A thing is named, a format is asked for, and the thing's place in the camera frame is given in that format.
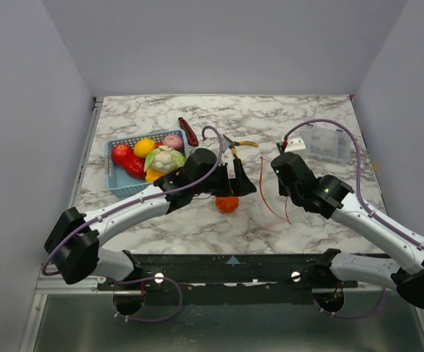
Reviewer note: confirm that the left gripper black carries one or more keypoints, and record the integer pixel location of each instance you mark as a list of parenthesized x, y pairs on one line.
[(240, 185)]

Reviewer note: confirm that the clear zip bag orange zipper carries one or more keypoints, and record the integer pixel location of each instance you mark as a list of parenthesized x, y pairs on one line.
[(280, 214)]

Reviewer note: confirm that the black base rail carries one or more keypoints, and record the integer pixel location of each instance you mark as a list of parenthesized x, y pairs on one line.
[(228, 279)]

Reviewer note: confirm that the yellow orange fruit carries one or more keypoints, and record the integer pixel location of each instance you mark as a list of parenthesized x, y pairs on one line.
[(143, 147)]

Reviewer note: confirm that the red black utility knife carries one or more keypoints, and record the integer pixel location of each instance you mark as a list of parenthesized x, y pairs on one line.
[(190, 134)]

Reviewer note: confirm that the red apple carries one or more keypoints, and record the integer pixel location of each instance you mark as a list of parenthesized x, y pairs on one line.
[(120, 152)]

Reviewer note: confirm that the aluminium frame rail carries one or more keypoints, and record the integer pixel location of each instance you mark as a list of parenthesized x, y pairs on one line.
[(54, 285)]

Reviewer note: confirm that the yellow bell pepper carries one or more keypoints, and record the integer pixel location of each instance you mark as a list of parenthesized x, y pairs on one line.
[(151, 175)]

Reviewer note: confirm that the clear plastic parts box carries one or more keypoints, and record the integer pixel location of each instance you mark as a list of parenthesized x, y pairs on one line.
[(327, 144)]

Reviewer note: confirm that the blue plastic basket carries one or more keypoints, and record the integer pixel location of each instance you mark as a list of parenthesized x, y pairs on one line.
[(118, 181)]

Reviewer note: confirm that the purple onion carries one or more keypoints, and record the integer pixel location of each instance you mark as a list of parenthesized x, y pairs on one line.
[(173, 141)]

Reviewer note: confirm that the white green cauliflower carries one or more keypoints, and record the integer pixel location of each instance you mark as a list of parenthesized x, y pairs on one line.
[(164, 159)]

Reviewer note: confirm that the yellow handled pliers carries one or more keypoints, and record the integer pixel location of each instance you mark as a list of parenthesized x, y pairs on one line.
[(231, 145)]

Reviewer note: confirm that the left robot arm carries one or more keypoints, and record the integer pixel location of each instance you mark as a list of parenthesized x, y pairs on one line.
[(75, 244)]

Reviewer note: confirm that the red bell pepper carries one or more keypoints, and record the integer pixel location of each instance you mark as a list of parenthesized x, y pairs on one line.
[(134, 166)]

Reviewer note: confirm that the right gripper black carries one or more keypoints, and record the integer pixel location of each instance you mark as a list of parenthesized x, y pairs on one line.
[(283, 166)]

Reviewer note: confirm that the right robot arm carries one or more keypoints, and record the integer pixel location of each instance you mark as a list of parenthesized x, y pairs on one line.
[(402, 268)]

